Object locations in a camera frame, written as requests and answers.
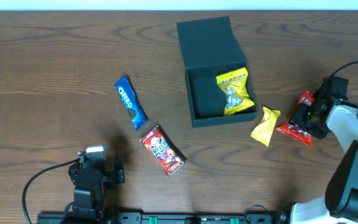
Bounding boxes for dark green open box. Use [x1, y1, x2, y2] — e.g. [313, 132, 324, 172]
[177, 16, 258, 128]

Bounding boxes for red dried fruit snack bag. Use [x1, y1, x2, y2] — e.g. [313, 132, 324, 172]
[276, 90, 314, 146]

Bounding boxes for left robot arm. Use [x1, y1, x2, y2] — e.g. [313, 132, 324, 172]
[60, 151, 125, 223]

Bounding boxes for yellow nut snack bag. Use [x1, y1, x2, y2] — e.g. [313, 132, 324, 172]
[216, 67, 255, 116]

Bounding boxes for left black cable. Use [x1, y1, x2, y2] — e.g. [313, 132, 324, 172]
[22, 157, 82, 224]

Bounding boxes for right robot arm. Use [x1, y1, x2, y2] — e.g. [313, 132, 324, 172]
[277, 91, 358, 223]

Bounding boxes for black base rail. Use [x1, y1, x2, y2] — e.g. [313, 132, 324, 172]
[36, 211, 291, 224]

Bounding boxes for blue Oreo cookie pack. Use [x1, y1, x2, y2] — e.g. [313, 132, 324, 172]
[114, 76, 147, 131]

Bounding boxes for red Hello Panda snack pack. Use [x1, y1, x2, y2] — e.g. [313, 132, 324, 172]
[140, 126, 185, 177]

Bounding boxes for small yellow wrapped snack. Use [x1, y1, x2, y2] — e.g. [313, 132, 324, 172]
[251, 106, 281, 147]

